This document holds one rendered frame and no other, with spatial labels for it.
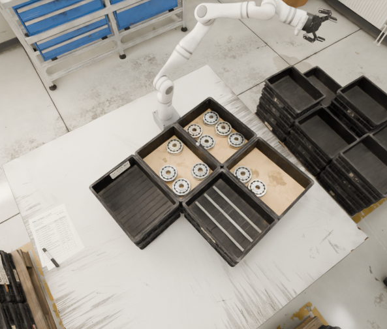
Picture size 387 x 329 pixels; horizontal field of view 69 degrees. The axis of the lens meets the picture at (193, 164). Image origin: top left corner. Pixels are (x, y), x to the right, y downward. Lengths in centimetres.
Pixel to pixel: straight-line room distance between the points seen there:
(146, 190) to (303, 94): 156
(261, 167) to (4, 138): 248
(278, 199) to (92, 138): 124
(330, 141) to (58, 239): 205
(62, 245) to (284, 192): 127
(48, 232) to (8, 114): 185
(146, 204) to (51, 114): 190
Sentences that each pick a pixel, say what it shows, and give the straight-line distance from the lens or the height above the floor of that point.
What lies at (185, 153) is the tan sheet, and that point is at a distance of 168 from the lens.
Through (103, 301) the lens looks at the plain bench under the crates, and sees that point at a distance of 166.
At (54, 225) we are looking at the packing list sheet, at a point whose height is 70.
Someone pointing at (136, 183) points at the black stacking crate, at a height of 83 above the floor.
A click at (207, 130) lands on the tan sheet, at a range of 176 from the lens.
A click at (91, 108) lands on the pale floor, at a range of 311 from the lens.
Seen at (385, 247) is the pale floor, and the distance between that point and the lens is 278.
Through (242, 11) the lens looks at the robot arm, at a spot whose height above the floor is 145.
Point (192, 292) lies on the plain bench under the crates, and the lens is 159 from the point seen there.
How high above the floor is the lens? 229
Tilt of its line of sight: 63 degrees down
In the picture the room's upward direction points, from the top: 1 degrees counter-clockwise
